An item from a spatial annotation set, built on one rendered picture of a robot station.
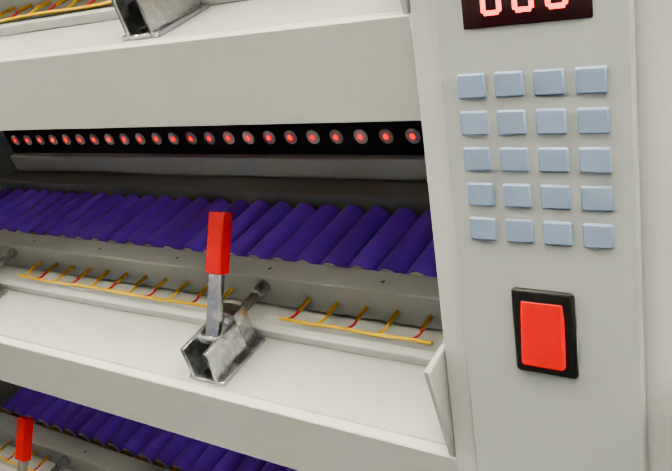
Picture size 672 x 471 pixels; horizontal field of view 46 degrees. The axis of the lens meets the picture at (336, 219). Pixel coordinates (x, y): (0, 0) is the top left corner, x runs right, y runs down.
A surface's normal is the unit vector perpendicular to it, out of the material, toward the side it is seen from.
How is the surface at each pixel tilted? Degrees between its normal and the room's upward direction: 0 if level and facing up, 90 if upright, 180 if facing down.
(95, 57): 106
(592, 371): 90
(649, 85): 90
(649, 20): 90
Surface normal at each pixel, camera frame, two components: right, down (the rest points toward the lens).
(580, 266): -0.58, 0.29
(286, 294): -0.51, 0.55
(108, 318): -0.29, -0.84
